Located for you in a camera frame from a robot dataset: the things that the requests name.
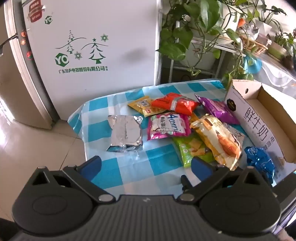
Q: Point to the white metal rack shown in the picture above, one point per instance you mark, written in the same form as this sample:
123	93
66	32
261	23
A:
222	45

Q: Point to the white geometric pot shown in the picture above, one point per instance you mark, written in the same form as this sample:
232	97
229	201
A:
263	27

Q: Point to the cardboard box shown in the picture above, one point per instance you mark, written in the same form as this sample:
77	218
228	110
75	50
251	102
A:
254	120

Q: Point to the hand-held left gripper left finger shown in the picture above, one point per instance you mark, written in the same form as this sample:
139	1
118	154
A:
91	166

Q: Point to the silver foil snack packet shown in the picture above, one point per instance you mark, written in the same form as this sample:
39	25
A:
124	133

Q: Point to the green snack packet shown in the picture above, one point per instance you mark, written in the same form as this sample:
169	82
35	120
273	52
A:
192	149

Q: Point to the large white flower pot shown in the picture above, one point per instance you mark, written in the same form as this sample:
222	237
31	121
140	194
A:
230	22

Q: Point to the wicker basket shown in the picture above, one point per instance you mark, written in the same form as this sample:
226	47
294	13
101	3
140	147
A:
256	45

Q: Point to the brown ornament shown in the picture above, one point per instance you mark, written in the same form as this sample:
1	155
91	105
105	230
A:
288	62

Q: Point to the purple snack packet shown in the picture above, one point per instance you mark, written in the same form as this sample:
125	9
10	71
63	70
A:
217	109

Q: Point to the pink snack packet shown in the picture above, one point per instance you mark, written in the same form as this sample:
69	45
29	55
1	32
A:
166	127

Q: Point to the yellow snack packet white label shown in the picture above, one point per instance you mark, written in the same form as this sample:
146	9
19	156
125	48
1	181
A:
142	104

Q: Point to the blue checked tablecloth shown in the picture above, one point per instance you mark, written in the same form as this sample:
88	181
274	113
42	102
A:
129	164

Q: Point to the yellow bread snack packet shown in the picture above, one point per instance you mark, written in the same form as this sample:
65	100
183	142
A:
217	139

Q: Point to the grey white table cloth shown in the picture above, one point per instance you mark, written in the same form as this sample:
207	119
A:
277	74

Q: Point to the red snack packet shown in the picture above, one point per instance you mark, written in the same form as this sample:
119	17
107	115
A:
175	103

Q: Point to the white patterned snack packet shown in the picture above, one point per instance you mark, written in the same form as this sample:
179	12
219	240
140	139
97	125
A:
237	135

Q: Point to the green pothos plant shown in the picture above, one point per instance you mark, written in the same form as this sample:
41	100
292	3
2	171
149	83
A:
182	30

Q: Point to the white refrigerator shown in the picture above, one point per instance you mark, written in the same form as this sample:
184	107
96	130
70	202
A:
104	30

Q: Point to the blue snack packet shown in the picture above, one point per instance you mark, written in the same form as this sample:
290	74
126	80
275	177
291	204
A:
259	160

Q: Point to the green ceramic pot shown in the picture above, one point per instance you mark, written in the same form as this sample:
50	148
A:
276	49

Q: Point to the small green potted plant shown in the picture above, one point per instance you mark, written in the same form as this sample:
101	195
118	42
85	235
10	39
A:
283	34

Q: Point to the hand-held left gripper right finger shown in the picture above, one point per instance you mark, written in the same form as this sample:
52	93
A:
200	167

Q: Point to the orange ornament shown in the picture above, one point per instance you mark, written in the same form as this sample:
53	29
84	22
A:
241	22

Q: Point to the white rectangular planter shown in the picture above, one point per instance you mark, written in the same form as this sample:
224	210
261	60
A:
203	55

